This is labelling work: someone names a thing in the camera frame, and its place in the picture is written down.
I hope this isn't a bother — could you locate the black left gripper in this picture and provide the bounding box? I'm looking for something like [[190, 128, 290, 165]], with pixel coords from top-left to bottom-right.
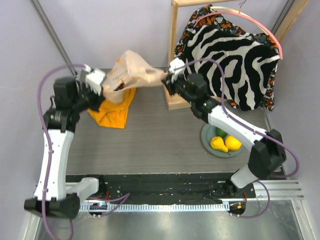
[[72, 80, 107, 113]]

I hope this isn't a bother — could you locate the dark fake fruit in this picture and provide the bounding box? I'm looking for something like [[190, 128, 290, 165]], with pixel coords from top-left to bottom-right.
[[116, 83, 125, 91]]

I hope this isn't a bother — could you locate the green fake fruit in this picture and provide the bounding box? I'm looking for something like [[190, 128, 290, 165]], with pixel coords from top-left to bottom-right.
[[215, 127, 228, 138]]

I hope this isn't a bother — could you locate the banana print plastic bag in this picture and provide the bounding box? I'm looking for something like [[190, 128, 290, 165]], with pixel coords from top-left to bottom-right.
[[102, 50, 167, 104]]

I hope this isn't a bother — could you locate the yellow fake pear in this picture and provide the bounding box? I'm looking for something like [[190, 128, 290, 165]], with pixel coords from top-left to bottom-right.
[[210, 136, 229, 153]]

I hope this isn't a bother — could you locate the yellow fake lemon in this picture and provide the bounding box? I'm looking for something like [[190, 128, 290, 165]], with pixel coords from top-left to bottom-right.
[[224, 135, 242, 151]]

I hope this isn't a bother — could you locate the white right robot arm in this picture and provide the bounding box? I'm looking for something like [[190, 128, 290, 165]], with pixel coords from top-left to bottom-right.
[[162, 73, 287, 198]]

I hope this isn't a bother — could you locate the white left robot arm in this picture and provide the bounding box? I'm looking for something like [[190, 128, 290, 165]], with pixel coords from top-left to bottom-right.
[[24, 79, 107, 220]]

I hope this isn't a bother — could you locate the folded orange cloth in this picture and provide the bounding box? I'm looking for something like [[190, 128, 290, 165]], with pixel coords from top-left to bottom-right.
[[87, 88, 137, 129]]

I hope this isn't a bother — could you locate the grey round plate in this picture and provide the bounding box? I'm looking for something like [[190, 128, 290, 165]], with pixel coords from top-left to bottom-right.
[[200, 124, 244, 158]]

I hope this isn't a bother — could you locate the zebra print garment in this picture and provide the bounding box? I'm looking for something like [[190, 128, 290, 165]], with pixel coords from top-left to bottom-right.
[[179, 24, 281, 112]]

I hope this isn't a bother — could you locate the orange patterned garment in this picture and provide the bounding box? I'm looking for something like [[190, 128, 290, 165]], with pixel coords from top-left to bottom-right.
[[173, 4, 281, 112]]

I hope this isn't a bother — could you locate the pink clothes hanger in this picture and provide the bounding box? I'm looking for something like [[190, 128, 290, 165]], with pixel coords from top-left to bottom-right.
[[192, 10, 284, 60]]

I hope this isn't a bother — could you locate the wooden clothes rack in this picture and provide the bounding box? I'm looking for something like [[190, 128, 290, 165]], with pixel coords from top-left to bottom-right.
[[164, 0, 309, 110]]

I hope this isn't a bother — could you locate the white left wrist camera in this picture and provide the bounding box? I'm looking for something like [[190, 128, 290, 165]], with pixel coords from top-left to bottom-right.
[[78, 64, 106, 96]]

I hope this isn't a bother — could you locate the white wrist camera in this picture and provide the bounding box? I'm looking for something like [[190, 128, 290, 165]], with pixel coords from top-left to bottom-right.
[[78, 64, 106, 96], [168, 57, 186, 76]]

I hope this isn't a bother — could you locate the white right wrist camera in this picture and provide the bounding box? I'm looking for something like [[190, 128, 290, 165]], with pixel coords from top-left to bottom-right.
[[168, 57, 186, 76]]

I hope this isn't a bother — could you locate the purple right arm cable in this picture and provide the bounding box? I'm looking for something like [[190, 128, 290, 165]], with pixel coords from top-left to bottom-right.
[[172, 57, 300, 219]]

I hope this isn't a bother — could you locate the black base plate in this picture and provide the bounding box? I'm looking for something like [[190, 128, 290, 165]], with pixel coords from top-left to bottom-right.
[[106, 181, 252, 203]]

